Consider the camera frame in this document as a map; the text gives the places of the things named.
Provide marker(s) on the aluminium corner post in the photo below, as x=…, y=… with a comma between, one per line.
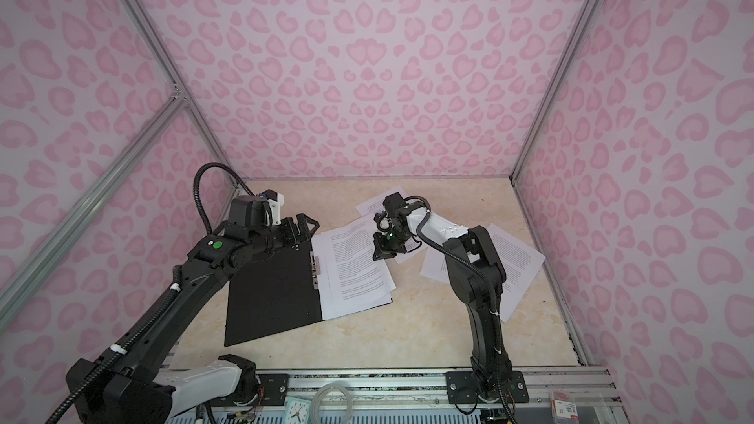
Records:
x=582, y=24
x=159, y=50

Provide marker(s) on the grey and black file folder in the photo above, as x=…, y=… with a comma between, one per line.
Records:
x=273, y=296

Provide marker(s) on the printed paper sheet corner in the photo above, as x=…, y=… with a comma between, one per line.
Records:
x=375, y=204

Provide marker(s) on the aluminium corner post right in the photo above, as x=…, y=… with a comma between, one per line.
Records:
x=582, y=24

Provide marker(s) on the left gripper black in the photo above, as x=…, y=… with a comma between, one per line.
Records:
x=296, y=237

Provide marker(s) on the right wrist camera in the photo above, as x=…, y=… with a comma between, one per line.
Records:
x=397, y=208

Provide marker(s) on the aluminium corner post left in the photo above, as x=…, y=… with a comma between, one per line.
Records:
x=159, y=50

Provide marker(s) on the small teal clock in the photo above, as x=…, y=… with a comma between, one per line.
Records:
x=297, y=411

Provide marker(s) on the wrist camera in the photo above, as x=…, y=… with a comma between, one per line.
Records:
x=273, y=203
x=397, y=208

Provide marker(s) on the clear tube loop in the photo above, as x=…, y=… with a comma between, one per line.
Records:
x=332, y=394

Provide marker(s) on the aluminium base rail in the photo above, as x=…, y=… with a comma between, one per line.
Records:
x=436, y=395

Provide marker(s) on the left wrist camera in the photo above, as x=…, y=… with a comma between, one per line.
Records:
x=273, y=203

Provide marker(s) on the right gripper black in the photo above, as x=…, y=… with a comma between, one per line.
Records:
x=382, y=250

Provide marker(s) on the aluminium diagonal frame bar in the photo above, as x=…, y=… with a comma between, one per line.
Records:
x=38, y=267

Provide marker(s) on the red white label box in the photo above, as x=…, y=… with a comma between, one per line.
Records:
x=563, y=408

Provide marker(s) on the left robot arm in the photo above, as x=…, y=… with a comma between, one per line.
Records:
x=121, y=385

